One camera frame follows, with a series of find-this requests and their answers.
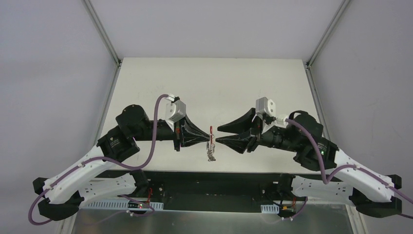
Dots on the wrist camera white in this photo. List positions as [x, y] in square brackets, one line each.
[266, 111]
[175, 110]

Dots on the right aluminium frame post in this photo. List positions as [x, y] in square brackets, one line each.
[328, 32]

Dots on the left aluminium frame post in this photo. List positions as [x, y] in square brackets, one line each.
[91, 11]

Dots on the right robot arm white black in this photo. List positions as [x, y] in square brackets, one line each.
[341, 179]

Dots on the aluminium frame post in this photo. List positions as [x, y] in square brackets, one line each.
[91, 11]
[328, 32]

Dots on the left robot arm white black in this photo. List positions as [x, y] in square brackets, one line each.
[62, 196]

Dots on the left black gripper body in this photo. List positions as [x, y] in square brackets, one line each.
[177, 137]

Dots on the right white slotted cable duct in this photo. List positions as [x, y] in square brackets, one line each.
[270, 209]

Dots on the white slotted cable duct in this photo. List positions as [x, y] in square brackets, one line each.
[270, 209]
[123, 204]

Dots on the left white slotted cable duct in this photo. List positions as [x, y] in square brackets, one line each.
[123, 204]

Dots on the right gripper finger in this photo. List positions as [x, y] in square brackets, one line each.
[239, 143]
[239, 125]

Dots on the grey red keyring holder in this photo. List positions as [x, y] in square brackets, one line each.
[211, 146]

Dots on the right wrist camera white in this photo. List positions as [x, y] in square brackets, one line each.
[266, 111]

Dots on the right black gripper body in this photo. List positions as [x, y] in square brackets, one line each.
[253, 137]

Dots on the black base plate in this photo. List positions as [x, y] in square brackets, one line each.
[215, 192]

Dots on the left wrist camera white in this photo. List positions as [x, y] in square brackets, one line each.
[175, 110]

